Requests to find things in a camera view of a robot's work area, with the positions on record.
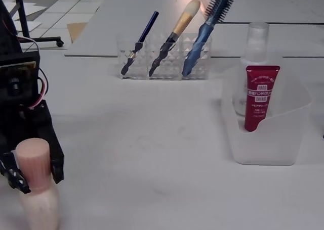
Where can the clear spray bottle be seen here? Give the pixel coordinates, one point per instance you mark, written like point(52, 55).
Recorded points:
point(257, 43)

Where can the makeup brush with tan bristles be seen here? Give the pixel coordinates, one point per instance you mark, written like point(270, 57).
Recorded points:
point(184, 20)

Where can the blue round hairbrush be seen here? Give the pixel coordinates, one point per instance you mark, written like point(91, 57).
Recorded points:
point(206, 30)

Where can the brown cardboard piece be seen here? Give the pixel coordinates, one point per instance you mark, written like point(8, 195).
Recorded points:
point(77, 31)

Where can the clear acrylic organizer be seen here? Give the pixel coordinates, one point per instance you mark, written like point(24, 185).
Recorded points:
point(174, 63)

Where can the pink cosmetic bottle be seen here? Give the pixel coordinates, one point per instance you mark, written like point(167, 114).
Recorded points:
point(38, 194)

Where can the red hand cream tube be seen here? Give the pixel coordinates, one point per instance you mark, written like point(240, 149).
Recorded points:
point(259, 96)

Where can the translucent white plastic bin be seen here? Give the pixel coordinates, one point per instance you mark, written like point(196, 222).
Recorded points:
point(273, 144)

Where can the black wheeled stand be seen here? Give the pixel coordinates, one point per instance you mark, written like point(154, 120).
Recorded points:
point(21, 12)

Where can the thin dark blue brush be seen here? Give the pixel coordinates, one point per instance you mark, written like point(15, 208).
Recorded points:
point(148, 27)

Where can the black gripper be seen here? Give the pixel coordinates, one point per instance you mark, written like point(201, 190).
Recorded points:
point(38, 125)

